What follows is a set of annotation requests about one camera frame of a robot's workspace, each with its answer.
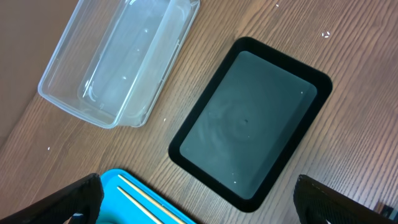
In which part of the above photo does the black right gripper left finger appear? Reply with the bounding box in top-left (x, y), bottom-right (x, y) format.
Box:
top-left (1, 173), bottom-right (104, 224)

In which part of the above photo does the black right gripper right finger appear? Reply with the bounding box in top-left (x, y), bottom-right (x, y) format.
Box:
top-left (294, 174), bottom-right (397, 224)

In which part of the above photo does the teal plastic tray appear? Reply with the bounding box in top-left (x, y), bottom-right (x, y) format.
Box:
top-left (96, 169), bottom-right (195, 224)

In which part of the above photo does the left wooden chopstick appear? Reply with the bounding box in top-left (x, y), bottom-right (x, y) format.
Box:
top-left (117, 187), bottom-right (163, 224)

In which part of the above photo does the wooden chopstick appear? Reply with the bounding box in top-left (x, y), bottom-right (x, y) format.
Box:
top-left (117, 187), bottom-right (163, 224)
top-left (118, 174), bottom-right (185, 223)

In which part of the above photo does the right wooden chopstick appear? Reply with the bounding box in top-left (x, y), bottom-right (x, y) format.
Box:
top-left (118, 174), bottom-right (185, 223)

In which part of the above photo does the black plastic tray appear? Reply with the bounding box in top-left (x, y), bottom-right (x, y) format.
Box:
top-left (169, 37), bottom-right (333, 213)

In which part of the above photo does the clear plastic bin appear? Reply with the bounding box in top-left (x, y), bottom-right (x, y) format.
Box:
top-left (38, 0), bottom-right (200, 129)

